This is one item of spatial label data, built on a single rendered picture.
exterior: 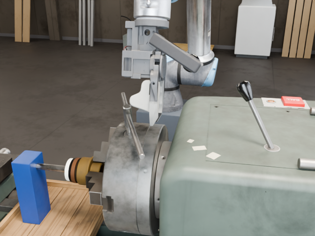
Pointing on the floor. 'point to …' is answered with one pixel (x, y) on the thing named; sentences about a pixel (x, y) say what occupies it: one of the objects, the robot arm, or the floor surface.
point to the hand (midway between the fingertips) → (157, 117)
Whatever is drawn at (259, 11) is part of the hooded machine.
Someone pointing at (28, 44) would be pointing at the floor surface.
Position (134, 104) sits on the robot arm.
